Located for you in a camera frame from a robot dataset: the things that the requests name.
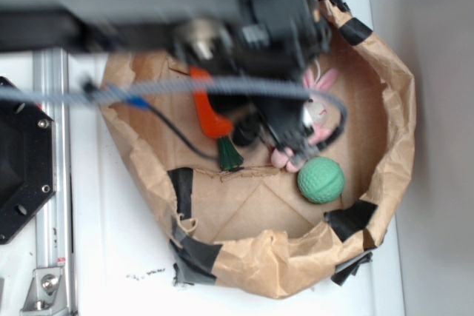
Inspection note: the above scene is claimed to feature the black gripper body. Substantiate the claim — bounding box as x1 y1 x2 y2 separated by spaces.
173 0 331 168

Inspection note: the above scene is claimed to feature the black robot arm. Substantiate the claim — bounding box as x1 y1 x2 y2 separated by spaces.
1 0 337 164

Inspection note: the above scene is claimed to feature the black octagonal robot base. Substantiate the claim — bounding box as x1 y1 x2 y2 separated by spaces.
1 99 55 245

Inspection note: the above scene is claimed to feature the pink plush bunny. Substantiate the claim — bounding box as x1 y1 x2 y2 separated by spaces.
270 68 338 172

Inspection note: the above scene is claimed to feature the orange toy carrot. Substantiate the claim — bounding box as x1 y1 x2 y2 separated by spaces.
188 66 244 172

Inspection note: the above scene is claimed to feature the green textured ball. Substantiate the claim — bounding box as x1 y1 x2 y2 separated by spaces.
297 157 345 204

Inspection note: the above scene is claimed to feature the brown paper bag tray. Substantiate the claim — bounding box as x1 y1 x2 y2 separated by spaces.
101 0 416 299

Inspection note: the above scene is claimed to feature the grey braided cable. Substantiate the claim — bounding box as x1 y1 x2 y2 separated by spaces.
0 75 349 143

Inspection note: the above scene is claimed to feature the black cable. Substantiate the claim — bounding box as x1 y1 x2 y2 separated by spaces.
146 103 219 164

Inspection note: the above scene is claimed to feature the aluminium rail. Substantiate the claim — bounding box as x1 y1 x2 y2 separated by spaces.
20 47 79 316

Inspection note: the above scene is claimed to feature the metal corner bracket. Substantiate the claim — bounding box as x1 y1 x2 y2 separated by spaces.
19 266 70 315

